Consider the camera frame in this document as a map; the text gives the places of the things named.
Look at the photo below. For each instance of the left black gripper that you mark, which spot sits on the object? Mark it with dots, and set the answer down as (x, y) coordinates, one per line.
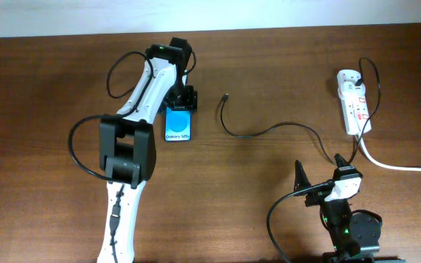
(191, 101)

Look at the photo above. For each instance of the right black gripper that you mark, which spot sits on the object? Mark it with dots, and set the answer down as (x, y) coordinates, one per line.
(301, 180)

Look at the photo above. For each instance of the blue screen smartphone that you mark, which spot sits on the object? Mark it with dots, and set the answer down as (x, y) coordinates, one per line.
(177, 126)

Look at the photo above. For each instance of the white power strip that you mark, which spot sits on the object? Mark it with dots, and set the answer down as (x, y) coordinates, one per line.
(354, 108)

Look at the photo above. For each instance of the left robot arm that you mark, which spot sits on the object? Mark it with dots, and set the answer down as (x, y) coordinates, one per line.
(127, 150)

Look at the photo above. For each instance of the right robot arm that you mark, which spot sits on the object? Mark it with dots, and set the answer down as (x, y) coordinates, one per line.
(354, 233)

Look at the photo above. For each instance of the white charger plug adapter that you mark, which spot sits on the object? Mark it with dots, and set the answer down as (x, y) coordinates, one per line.
(353, 88)

